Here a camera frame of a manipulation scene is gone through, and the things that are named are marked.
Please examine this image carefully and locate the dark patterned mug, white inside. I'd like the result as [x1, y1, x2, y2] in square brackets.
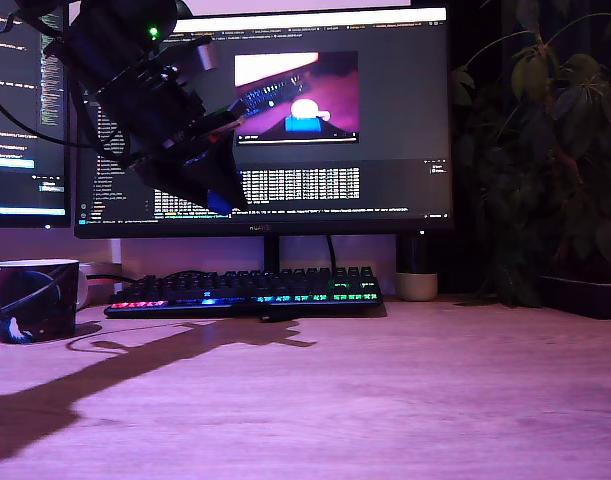
[0, 258, 90, 345]

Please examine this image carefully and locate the black monitor stand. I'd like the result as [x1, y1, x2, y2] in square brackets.
[263, 234, 281, 274]

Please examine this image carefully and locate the black backlit keyboard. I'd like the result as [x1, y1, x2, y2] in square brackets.
[103, 264, 386, 320]

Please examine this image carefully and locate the black side monitor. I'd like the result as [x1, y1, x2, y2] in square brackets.
[0, 0, 72, 229]

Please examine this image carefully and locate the wide black computer monitor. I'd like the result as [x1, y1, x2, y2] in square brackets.
[73, 5, 455, 239]

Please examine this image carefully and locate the small white pot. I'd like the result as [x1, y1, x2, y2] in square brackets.
[395, 271, 439, 302]

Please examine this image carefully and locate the large leafy house plant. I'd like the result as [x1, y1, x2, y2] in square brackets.
[452, 0, 611, 307]

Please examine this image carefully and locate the black planter box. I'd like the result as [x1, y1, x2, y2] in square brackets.
[539, 274, 611, 320]

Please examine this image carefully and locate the pale grey camera box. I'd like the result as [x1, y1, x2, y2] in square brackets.
[192, 40, 221, 72]

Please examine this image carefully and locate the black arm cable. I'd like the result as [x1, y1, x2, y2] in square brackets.
[0, 84, 94, 149]

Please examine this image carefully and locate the black desk cable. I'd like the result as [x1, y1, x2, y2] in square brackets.
[87, 272, 139, 285]

